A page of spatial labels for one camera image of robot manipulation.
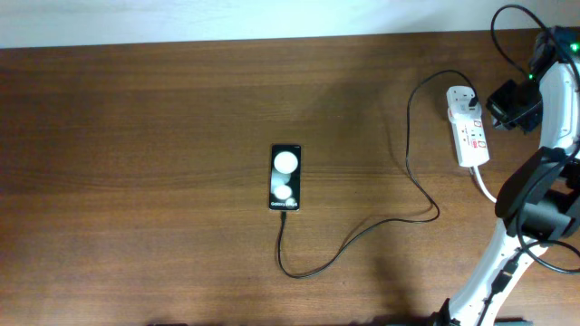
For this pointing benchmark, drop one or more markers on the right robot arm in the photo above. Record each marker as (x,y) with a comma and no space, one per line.
(538,206)

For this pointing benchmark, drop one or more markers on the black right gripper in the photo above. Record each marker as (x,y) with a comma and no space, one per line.
(503,119)

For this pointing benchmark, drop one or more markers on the white power strip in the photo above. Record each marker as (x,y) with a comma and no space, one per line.
(468,134)

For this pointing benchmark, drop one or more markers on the black smartphone with lit screen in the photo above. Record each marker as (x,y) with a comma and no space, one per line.
(285,177)

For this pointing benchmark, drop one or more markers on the white USB charger plug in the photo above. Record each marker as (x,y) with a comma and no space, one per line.
(461,100)

